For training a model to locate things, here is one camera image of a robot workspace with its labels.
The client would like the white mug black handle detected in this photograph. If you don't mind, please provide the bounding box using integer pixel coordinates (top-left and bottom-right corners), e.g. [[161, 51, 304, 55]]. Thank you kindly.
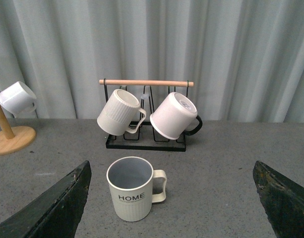
[[150, 92, 203, 140]]

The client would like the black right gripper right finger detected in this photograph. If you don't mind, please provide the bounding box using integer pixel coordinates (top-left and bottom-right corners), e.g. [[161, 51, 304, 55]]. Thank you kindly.
[[253, 161, 304, 238]]

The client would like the cream ribbed hanging mug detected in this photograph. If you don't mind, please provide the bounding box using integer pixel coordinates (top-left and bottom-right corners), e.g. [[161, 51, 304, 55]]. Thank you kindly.
[[97, 89, 146, 136]]

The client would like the white mug on tree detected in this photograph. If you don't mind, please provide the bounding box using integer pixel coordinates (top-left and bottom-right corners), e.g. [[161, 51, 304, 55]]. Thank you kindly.
[[0, 81, 37, 117]]

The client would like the cream HOME mug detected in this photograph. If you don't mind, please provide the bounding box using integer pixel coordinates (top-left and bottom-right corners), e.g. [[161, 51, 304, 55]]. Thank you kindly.
[[106, 156, 167, 222]]

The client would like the black wire mug rack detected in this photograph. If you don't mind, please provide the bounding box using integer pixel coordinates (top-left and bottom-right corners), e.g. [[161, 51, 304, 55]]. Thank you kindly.
[[99, 78, 194, 152]]

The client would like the wooden mug tree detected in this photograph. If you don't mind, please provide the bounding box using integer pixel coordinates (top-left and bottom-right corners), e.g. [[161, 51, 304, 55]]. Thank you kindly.
[[0, 105, 37, 155]]

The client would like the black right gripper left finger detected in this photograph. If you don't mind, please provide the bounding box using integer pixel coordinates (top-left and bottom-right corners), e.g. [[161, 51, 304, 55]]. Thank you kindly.
[[0, 161, 92, 238]]

